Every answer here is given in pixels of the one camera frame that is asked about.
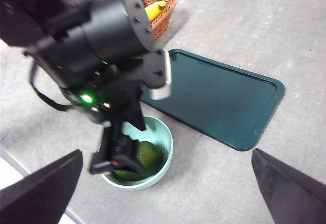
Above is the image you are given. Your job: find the green avocado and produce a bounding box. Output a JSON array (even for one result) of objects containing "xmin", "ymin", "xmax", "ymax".
[{"xmin": 113, "ymin": 141, "xmax": 166, "ymax": 181}]

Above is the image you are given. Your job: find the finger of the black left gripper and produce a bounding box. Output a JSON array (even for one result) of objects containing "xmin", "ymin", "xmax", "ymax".
[
  {"xmin": 116, "ymin": 91, "xmax": 147, "ymax": 131},
  {"xmin": 111, "ymin": 134, "xmax": 146, "ymax": 175}
]

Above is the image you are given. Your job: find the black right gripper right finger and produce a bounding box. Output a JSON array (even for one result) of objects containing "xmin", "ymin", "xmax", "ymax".
[{"xmin": 251, "ymin": 148, "xmax": 326, "ymax": 224}]

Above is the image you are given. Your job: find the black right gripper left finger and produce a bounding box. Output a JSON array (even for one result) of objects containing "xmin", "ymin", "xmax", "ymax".
[{"xmin": 0, "ymin": 149, "xmax": 84, "ymax": 224}]

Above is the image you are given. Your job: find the yellow banana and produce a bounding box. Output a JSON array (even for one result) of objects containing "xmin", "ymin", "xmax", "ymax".
[{"xmin": 144, "ymin": 1, "xmax": 168, "ymax": 22}]

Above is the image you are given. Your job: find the teal ceramic bowl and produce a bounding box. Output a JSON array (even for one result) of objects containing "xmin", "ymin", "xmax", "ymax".
[{"xmin": 98, "ymin": 115, "xmax": 174, "ymax": 190}]

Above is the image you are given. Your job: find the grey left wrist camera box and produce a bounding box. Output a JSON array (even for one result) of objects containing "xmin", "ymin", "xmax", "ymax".
[{"xmin": 142, "ymin": 48, "xmax": 173, "ymax": 101}]

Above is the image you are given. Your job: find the brown wicker basket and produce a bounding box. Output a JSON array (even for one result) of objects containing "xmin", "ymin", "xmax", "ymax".
[{"xmin": 136, "ymin": 0, "xmax": 178, "ymax": 41}]

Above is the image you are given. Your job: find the dark rectangular tray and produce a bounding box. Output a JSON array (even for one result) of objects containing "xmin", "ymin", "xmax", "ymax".
[{"xmin": 140, "ymin": 48, "xmax": 286, "ymax": 152}]

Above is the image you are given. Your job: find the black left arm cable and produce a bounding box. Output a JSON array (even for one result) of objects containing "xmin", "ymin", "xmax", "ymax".
[{"xmin": 29, "ymin": 60, "xmax": 75, "ymax": 113}]

